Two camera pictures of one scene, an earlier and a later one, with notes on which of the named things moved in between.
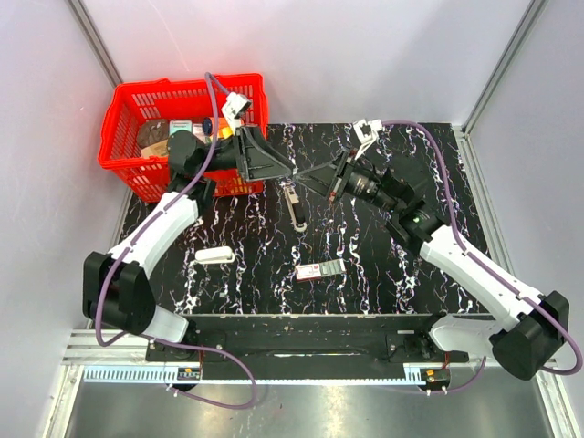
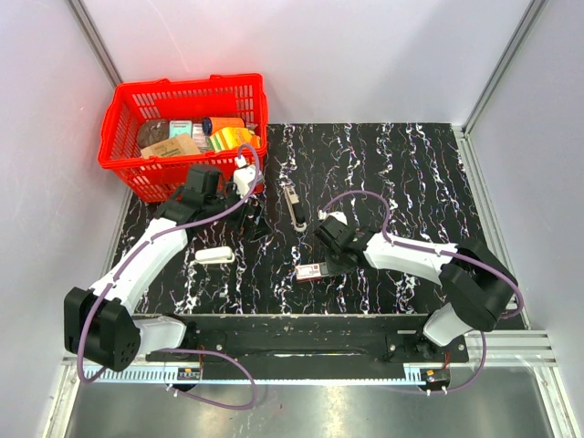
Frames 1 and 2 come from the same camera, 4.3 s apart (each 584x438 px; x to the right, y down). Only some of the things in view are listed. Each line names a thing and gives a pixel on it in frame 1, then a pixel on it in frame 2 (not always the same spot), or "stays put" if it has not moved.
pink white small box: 198,131 stays put
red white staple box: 319,270 stays put
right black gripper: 328,178 → 338,270
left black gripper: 252,165 → 253,229
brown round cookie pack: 151,131 stays put
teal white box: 180,125 stays put
